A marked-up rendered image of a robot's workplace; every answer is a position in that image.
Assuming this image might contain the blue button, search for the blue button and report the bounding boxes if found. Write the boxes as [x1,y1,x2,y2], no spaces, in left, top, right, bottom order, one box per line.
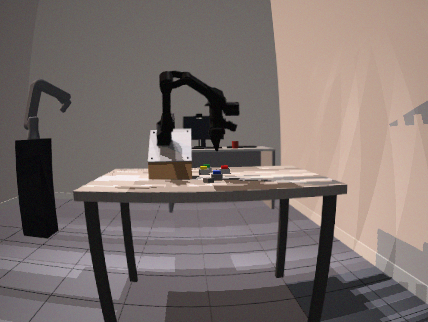
[211,170,223,180]

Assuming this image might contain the yellow button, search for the yellow button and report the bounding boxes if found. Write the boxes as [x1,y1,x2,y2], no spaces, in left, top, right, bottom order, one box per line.
[199,166,209,175]

